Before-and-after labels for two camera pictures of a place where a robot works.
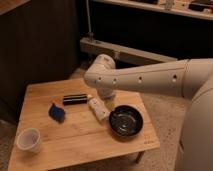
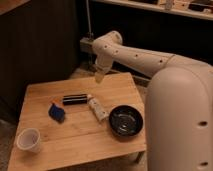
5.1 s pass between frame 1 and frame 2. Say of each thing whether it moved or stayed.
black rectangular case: stayed
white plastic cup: stayed
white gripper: moved
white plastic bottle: stayed
